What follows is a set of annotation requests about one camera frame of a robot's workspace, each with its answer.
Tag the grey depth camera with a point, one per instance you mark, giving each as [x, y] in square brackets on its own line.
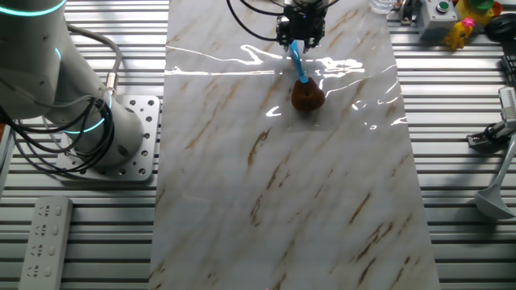
[508, 102]

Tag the metal clamp bracket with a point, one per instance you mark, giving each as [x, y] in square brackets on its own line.
[408, 12]

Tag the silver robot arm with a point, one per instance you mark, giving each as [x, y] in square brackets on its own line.
[40, 60]

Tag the metal camera mount clamp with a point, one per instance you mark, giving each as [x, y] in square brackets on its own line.
[483, 139]

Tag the white power strip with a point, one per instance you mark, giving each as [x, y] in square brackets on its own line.
[46, 241]

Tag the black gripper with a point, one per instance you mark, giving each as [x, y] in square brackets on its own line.
[304, 20]

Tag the marble pattern table mat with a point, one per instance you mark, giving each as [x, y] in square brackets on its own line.
[282, 201]

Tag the black keyboard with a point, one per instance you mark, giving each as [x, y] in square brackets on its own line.
[510, 68]

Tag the yellow toy green cap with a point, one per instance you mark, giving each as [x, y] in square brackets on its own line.
[477, 12]

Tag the black round object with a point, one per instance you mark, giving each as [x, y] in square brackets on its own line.
[502, 28]

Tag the grey box green button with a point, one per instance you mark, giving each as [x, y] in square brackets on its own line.
[437, 16]

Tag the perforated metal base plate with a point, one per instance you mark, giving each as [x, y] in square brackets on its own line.
[143, 137]

